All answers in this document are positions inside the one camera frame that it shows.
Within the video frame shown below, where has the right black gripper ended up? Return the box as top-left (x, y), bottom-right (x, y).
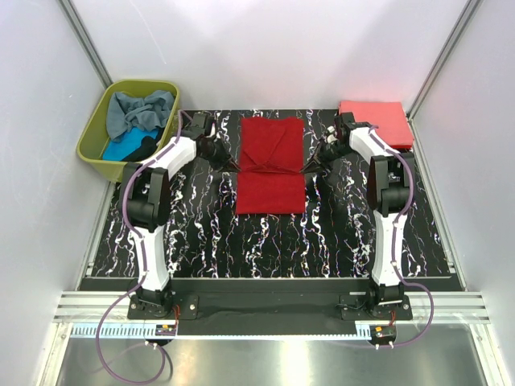
top-left (300, 138), bottom-right (353, 175)

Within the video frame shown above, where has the red t shirt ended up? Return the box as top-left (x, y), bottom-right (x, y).
top-left (236, 117), bottom-right (305, 215)

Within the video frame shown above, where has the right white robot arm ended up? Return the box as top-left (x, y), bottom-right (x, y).
top-left (301, 112), bottom-right (414, 319)

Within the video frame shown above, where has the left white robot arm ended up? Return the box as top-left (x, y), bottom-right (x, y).
top-left (119, 113), bottom-right (240, 318)

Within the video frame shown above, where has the black t shirt in bin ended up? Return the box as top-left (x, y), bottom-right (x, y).
top-left (122, 136), bottom-right (158, 162)

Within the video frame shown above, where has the folded coral t shirt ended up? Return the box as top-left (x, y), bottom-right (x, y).
top-left (339, 101), bottom-right (414, 149)

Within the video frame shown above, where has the blue t shirt in bin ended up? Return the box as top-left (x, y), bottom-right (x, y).
top-left (102, 127), bottom-right (150, 162)

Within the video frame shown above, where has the grey t shirt in bin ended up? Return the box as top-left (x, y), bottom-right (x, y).
top-left (106, 90), bottom-right (175, 142)

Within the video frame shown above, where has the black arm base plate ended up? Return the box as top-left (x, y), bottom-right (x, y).
top-left (128, 278), bottom-right (413, 339)

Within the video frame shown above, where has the slotted white cable duct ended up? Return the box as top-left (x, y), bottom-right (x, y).
top-left (71, 322), bottom-right (178, 340)

